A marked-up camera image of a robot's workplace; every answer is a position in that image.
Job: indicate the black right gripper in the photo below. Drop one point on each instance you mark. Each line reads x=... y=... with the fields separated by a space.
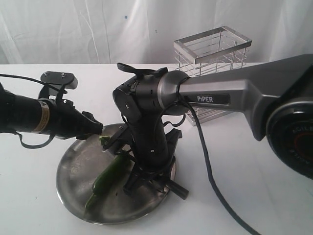
x=151 y=152

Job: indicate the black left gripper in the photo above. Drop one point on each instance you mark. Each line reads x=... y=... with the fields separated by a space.
x=66 y=122

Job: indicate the black knife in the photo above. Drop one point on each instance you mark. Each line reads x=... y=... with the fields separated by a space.
x=177 y=189

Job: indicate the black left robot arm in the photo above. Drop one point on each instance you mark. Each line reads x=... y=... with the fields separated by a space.
x=45 y=116

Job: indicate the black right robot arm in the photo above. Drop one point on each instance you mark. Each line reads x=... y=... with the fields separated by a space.
x=276 y=99

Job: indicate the round steel plate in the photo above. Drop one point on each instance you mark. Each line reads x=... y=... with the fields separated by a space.
x=79 y=167

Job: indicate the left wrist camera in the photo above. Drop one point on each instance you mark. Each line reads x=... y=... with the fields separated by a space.
x=56 y=83

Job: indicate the chrome wire utensil holder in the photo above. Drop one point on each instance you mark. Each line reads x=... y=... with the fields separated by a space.
x=216 y=50

